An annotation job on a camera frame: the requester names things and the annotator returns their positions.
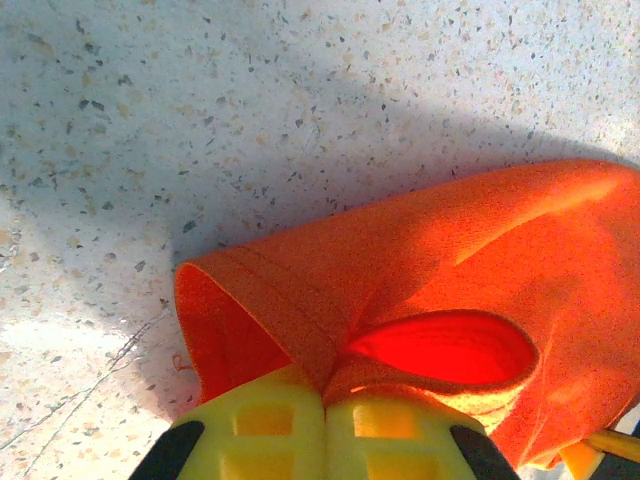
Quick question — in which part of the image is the orange t-shirt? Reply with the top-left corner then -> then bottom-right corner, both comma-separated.
173,158 -> 640,471

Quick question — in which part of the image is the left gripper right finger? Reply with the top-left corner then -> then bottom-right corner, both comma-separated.
324,387 -> 521,480

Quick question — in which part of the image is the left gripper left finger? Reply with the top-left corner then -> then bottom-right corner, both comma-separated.
130,369 -> 327,480

